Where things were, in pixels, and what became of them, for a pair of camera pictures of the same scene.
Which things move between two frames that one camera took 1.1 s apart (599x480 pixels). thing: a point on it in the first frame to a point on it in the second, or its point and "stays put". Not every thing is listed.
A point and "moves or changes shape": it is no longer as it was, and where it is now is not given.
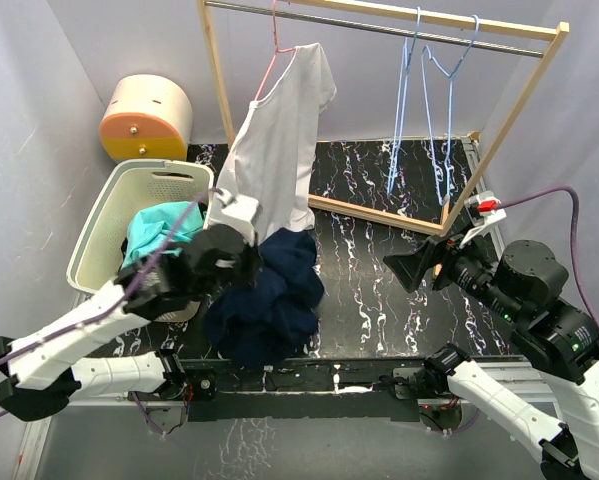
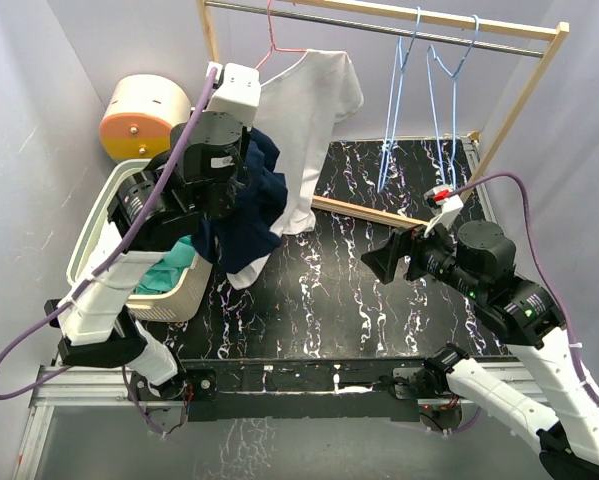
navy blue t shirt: (270, 319) to (249, 230)
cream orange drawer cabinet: (146, 118) stays put
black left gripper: (253, 261) to (239, 171)
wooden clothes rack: (546, 30) stays put
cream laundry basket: (113, 191) stays put
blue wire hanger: (403, 77) moves or changes shape
